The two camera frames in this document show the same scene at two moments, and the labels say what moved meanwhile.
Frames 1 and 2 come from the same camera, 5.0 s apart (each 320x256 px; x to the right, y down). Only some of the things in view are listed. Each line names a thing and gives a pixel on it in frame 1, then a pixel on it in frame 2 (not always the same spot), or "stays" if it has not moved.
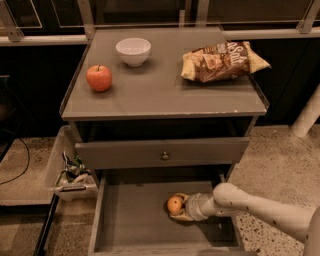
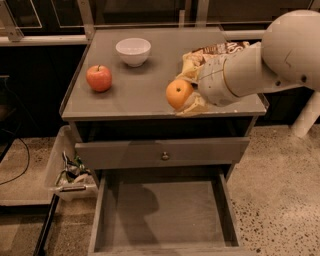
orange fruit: (174, 204) → (178, 92)
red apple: (99, 78) stays
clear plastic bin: (66, 174) stays
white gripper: (194, 207) → (212, 81)
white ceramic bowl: (134, 51) stays
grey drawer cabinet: (135, 117) stays
